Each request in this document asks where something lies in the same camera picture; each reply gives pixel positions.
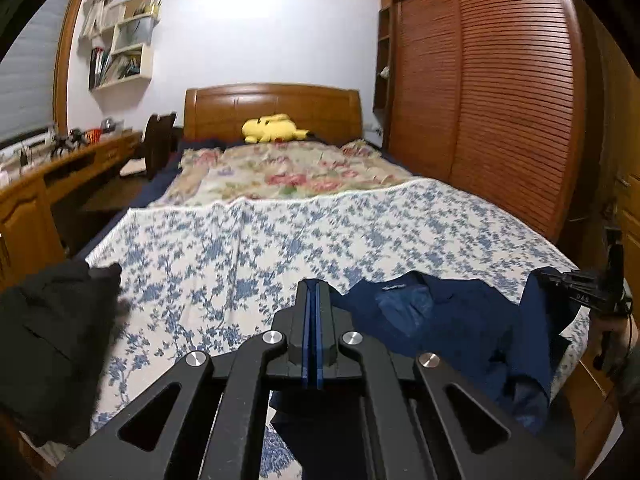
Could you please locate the navy blue suit jacket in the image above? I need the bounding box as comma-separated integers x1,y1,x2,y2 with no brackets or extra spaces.
271,271,576,471

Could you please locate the person's right hand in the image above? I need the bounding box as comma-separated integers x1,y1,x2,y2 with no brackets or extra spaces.
589,315,638,377

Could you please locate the blue floral bed sheet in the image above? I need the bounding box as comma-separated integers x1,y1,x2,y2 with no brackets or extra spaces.
87,179,589,479

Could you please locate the red floral quilt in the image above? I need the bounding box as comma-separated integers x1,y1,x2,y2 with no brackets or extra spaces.
151,140,414,207

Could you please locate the wooden door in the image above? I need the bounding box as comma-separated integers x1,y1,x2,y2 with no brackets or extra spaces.
594,21,640,310

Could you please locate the wooden louvered wardrobe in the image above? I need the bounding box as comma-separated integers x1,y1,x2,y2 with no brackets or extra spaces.
374,0,587,240

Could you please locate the black folded garment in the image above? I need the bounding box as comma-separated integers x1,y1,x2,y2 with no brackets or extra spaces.
1,260,122,448

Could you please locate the yellow Pikachu plush toy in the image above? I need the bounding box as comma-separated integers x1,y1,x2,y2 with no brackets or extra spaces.
242,114,309,144

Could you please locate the dark wooden chair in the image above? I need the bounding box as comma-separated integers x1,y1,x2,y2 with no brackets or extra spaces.
119,113,179,180

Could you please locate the wooden headboard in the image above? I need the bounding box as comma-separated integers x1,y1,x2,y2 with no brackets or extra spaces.
183,84,362,146

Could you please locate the wooden desk with cabinets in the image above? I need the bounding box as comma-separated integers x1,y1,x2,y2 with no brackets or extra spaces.
1,131,142,288

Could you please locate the red bowl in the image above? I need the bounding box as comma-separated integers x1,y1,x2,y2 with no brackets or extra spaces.
85,128,103,143

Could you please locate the grey window blind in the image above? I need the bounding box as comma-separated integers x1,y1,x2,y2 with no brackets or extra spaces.
0,0,70,142

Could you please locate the white wall shelf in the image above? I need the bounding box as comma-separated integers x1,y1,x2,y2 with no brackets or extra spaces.
88,0,162,92

